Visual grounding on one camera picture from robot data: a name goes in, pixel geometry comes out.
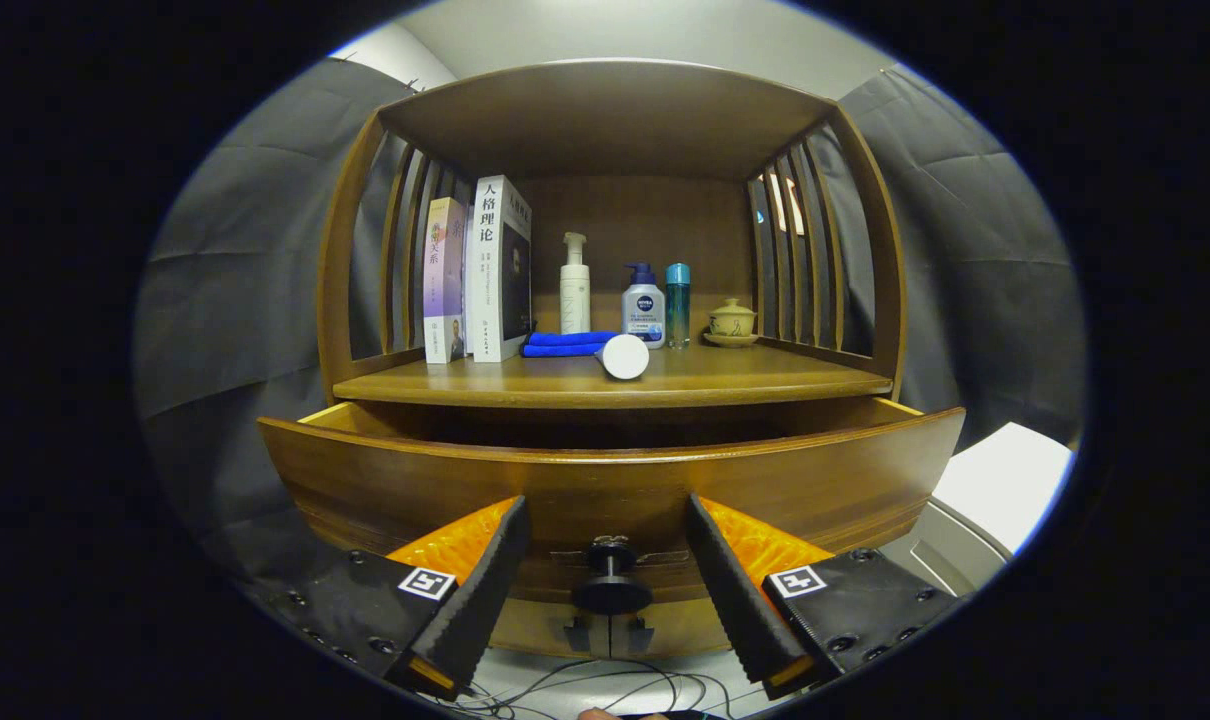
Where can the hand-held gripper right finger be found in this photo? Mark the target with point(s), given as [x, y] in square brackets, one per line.
[730, 590]

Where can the wooden cabinet door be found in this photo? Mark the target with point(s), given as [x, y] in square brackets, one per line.
[685, 630]
[535, 625]

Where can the wooden countertop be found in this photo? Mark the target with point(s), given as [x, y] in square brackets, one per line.
[745, 375]

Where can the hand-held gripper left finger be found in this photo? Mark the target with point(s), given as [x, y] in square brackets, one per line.
[480, 580]

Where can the yellow saucer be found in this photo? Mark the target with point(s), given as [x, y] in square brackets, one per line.
[730, 341]

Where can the purple book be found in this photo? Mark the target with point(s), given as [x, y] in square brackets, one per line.
[445, 270]

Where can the white book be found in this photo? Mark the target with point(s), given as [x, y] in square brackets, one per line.
[485, 290]

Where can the wooden drawer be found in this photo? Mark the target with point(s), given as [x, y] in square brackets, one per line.
[615, 480]

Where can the blue folded cloth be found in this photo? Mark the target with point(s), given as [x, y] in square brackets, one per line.
[560, 345]

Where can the white and green tube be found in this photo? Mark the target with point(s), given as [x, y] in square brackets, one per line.
[625, 357]

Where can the teal bottle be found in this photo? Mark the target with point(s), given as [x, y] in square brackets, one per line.
[678, 310]

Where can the white pump bottle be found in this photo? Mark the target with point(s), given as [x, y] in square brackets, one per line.
[575, 300]

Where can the yellow lidded teacup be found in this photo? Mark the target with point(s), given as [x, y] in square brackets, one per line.
[733, 320]

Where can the white bottle with blue cap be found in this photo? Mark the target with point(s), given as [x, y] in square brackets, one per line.
[643, 315]

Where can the wooden cabinet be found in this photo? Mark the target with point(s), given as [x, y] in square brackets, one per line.
[605, 110]

